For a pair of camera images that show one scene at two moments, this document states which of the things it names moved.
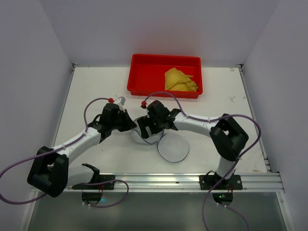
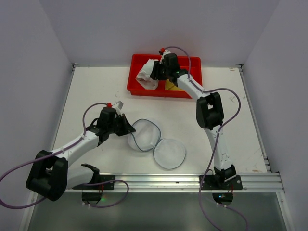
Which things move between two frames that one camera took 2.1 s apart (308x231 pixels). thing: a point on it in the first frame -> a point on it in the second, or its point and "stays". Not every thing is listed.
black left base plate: (102, 178) stays
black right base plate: (209, 182) stays
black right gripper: (147, 124) -> (155, 72)
